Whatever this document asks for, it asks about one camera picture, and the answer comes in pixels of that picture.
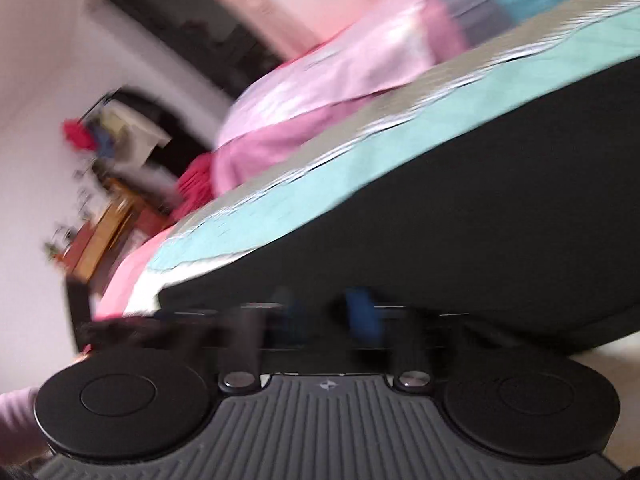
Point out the pink bed sheet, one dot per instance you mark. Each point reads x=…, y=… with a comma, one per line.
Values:
x=122, y=280

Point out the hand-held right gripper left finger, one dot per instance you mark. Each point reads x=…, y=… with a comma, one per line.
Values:
x=240, y=340

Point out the patterned teal and beige quilt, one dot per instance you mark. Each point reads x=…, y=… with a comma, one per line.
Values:
x=280, y=205

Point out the wooden cabinet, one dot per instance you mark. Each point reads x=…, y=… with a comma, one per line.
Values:
x=102, y=240

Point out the person's left forearm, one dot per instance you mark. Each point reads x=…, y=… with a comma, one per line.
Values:
x=17, y=425

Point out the white hanging cloth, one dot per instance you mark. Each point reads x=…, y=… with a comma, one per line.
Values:
x=135, y=130

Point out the black pants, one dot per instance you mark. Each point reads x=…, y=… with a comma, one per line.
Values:
x=450, y=220

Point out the red hanging garment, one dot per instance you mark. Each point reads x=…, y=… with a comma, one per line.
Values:
x=77, y=135

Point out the pink pillow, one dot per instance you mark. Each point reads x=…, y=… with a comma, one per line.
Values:
x=320, y=95

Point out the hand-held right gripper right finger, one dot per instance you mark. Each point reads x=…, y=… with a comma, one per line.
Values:
x=362, y=310

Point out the red clothes pile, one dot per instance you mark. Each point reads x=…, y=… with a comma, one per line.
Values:
x=192, y=185

